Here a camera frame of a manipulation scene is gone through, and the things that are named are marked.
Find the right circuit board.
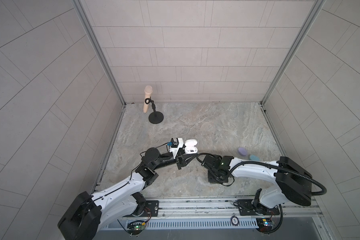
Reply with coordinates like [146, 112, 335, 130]
[256, 218, 274, 233]

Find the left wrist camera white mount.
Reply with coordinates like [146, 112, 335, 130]
[167, 138, 184, 159]

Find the circuit board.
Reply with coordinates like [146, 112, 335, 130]
[256, 218, 274, 233]
[127, 220, 147, 231]

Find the black corrugated cable conduit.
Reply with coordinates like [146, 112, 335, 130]
[195, 152, 328, 234]

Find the purple earbud charging case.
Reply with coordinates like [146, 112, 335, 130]
[238, 147, 248, 157]

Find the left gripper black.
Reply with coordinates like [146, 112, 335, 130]
[149, 146, 195, 173]

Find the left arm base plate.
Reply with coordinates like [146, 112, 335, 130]
[128, 200, 160, 218]

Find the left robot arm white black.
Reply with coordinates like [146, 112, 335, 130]
[58, 147, 198, 240]

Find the left circuit board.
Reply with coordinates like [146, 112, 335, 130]
[127, 220, 147, 231]

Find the aluminium rail frame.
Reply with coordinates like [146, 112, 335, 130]
[98, 197, 322, 235]

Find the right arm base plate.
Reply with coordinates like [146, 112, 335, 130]
[233, 200, 280, 216]

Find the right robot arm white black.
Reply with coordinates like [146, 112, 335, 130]
[198, 154, 312, 214]

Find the blue earbud charging case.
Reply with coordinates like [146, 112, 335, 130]
[248, 155, 260, 162]

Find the white earbud charging case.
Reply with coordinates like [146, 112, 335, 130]
[184, 139, 198, 154]

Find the beige microphone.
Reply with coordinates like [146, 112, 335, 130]
[143, 85, 153, 113]

